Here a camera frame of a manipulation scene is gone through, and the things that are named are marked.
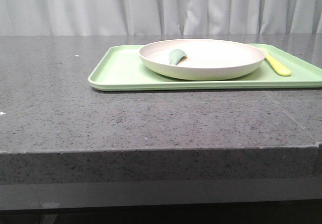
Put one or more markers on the white round plate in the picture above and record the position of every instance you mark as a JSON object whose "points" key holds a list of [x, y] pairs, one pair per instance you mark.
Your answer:
{"points": [[207, 59]]}

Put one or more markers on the yellow plastic fork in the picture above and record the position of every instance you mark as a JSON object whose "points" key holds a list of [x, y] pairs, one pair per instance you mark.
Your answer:
{"points": [[277, 66]]}

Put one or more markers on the teal green spoon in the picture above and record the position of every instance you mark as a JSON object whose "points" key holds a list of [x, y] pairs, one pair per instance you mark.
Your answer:
{"points": [[176, 56]]}

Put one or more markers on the light green rectangular tray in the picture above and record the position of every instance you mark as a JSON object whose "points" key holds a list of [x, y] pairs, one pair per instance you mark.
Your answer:
{"points": [[121, 69]]}

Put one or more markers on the white pleated curtain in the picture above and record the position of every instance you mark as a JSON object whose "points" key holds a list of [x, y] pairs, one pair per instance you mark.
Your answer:
{"points": [[158, 17]]}

